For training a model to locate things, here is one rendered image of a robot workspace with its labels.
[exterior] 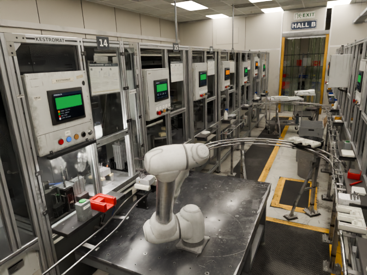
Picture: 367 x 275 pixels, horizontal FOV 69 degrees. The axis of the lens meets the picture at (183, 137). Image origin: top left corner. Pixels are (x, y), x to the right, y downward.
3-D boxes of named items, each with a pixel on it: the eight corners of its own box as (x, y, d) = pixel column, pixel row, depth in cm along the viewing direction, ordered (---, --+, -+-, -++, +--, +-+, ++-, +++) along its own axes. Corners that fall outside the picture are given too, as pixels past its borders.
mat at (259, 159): (255, 202, 360) (255, 201, 360) (213, 194, 386) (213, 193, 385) (292, 117, 863) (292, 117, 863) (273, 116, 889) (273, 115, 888)
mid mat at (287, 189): (316, 215, 325) (316, 214, 325) (269, 206, 349) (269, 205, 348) (317, 182, 411) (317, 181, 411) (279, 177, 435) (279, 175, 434)
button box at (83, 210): (83, 222, 169) (81, 205, 165) (75, 219, 172) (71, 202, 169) (93, 215, 175) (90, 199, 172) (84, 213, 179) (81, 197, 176)
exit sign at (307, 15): (314, 17, 820) (315, 10, 815) (293, 19, 846) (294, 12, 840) (314, 17, 823) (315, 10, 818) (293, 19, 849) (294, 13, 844)
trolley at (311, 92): (315, 126, 741) (319, 90, 715) (292, 125, 759) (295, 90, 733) (311, 119, 818) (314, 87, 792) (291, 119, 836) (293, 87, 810)
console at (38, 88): (43, 157, 150) (27, 73, 138) (12, 151, 163) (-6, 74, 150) (97, 138, 187) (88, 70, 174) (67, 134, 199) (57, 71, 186)
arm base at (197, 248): (212, 235, 188) (212, 228, 186) (200, 255, 169) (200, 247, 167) (188, 229, 196) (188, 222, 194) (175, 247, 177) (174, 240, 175)
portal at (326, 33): (320, 114, 885) (329, 29, 813) (277, 112, 943) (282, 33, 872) (320, 114, 893) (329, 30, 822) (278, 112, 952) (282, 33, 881)
